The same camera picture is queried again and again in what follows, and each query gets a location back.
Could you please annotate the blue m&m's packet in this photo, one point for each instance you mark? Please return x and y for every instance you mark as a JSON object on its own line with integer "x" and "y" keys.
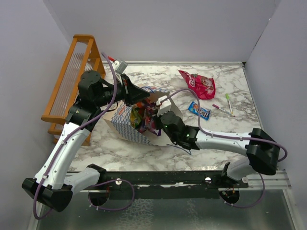
{"x": 202, "y": 112}

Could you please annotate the blue checkered paper bag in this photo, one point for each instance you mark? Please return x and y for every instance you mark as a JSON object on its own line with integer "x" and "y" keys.
{"x": 119, "y": 122}

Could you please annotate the red crisps bag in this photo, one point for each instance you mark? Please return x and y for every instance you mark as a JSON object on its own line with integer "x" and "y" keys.
{"x": 204, "y": 87}

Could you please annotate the pink cap marker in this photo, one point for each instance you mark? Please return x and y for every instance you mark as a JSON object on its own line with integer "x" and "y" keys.
{"x": 223, "y": 110}

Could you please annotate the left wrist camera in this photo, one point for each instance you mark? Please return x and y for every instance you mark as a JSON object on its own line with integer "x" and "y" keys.
{"x": 118, "y": 65}

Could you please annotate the green cap marker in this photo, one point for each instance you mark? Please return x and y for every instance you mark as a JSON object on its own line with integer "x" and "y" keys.
{"x": 229, "y": 103}

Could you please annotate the yellow green snack packet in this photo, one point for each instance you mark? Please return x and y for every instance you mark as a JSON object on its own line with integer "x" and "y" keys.
{"x": 136, "y": 117}

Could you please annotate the purple snack packet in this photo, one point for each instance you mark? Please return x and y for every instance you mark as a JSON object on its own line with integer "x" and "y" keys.
{"x": 148, "y": 112}

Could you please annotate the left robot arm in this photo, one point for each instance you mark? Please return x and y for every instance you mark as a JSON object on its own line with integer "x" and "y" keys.
{"x": 50, "y": 186}

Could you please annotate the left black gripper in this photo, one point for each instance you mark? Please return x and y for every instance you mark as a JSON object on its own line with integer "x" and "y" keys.
{"x": 138, "y": 94}

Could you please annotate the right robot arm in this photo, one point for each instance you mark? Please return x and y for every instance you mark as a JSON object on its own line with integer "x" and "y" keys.
{"x": 260, "y": 152}

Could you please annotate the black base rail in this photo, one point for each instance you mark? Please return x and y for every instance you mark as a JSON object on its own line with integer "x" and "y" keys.
{"x": 163, "y": 184}

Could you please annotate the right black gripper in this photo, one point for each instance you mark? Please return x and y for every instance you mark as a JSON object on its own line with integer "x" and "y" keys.
{"x": 156, "y": 119}

